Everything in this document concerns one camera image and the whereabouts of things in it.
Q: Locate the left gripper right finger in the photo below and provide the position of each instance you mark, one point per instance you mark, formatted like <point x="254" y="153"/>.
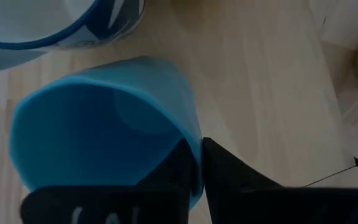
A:
<point x="228" y="186"/>

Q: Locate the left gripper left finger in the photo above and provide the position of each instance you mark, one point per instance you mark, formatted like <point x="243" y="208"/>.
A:
<point x="176" y="174"/>

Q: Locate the light blue mug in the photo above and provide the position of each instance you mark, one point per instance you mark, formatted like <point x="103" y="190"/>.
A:
<point x="89" y="124"/>

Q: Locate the blue and white patterned mug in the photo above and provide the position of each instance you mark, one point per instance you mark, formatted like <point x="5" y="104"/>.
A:
<point x="26" y="18"/>

